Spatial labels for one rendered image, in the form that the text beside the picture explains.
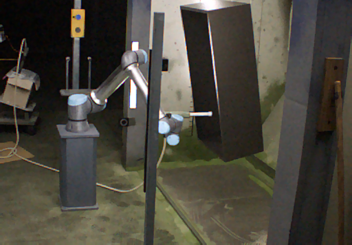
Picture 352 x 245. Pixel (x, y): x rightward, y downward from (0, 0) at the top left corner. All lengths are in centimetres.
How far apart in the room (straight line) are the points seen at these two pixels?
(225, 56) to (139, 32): 117
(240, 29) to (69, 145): 158
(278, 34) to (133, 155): 191
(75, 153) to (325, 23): 249
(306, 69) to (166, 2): 287
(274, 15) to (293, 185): 327
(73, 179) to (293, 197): 227
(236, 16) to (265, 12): 140
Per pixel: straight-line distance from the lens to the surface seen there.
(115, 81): 382
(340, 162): 198
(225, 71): 374
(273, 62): 521
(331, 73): 197
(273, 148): 494
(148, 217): 293
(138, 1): 460
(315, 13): 192
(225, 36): 370
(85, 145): 390
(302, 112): 198
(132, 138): 481
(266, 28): 511
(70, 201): 405
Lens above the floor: 176
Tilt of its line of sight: 14 degrees down
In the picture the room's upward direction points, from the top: 3 degrees clockwise
